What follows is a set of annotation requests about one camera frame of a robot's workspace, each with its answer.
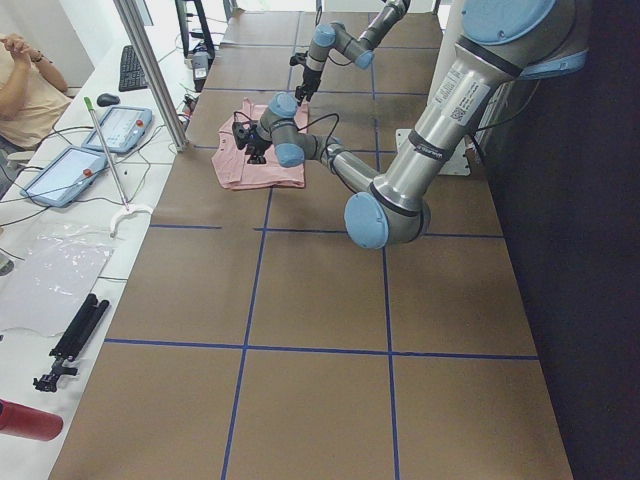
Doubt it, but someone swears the black computer mouse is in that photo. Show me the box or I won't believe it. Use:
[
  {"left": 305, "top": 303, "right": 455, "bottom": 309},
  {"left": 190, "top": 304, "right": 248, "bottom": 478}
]
[{"left": 96, "top": 93, "right": 120, "bottom": 107}]

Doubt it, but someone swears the black keyboard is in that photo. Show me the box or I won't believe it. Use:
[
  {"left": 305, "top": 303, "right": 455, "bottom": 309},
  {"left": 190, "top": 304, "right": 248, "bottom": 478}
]
[{"left": 118, "top": 45, "right": 148, "bottom": 92}]

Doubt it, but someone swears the upper teach pendant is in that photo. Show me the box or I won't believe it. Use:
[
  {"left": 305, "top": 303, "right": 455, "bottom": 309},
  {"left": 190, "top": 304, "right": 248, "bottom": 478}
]
[{"left": 96, "top": 105, "right": 153, "bottom": 154}]

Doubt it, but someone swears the aluminium frame post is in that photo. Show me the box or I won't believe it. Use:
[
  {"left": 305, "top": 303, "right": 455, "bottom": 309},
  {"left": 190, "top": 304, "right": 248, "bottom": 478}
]
[{"left": 114, "top": 0, "right": 188, "bottom": 152}]

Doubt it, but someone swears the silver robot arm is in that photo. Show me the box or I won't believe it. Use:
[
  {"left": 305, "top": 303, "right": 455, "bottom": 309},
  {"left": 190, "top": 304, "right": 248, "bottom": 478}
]
[
  {"left": 289, "top": 0, "right": 411, "bottom": 105},
  {"left": 232, "top": 0, "right": 592, "bottom": 249}
]

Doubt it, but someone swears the brown table mat blue grid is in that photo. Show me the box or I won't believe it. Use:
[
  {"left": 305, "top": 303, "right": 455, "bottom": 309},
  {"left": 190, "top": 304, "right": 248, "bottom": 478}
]
[{"left": 51, "top": 10, "right": 571, "bottom": 479}]

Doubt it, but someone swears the metal reacher stick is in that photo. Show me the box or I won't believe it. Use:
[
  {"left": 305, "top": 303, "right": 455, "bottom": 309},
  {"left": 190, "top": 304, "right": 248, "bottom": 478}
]
[{"left": 84, "top": 96, "right": 153, "bottom": 238}]

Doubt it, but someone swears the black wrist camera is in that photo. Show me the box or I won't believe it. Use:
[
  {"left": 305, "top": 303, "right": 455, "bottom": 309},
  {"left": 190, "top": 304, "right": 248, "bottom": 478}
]
[
  {"left": 232, "top": 120, "right": 254, "bottom": 151},
  {"left": 289, "top": 52, "right": 308, "bottom": 67}
]

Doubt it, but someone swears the teach pendant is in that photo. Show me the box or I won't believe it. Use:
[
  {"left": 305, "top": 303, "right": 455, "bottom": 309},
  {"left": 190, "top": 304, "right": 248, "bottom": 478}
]
[
  {"left": 96, "top": 105, "right": 153, "bottom": 154},
  {"left": 20, "top": 146, "right": 107, "bottom": 208}
]

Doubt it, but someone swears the red bottle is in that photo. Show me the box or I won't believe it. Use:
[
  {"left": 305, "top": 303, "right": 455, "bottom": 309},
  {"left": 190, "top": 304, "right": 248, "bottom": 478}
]
[{"left": 1, "top": 400, "right": 64, "bottom": 441}]

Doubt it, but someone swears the lower teach pendant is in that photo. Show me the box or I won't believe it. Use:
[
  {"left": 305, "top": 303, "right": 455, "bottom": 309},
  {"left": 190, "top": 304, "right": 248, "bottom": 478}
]
[{"left": 20, "top": 146, "right": 107, "bottom": 208}]

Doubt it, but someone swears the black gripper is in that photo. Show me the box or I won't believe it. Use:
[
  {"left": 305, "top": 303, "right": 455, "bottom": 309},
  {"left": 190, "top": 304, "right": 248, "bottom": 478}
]
[
  {"left": 245, "top": 127, "right": 272, "bottom": 165},
  {"left": 295, "top": 67, "right": 322, "bottom": 105}
]

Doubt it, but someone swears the clear plastic bag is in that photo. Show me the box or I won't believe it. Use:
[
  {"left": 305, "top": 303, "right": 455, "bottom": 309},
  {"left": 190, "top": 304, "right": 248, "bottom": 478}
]
[{"left": 1, "top": 223, "right": 114, "bottom": 337}]

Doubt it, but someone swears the black folded tripod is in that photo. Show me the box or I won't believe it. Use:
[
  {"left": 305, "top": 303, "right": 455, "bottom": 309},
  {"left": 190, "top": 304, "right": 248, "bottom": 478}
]
[{"left": 33, "top": 293, "right": 110, "bottom": 393}]

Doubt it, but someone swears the pink Snoopy t-shirt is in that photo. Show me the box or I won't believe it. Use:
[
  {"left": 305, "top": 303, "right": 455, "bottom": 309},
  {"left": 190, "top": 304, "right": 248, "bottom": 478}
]
[{"left": 211, "top": 114, "right": 305, "bottom": 190}]

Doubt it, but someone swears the seated person beige shirt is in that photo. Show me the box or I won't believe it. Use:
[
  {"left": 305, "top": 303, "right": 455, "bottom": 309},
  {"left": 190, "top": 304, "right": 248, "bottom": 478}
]
[{"left": 1, "top": 33, "right": 71, "bottom": 153}]

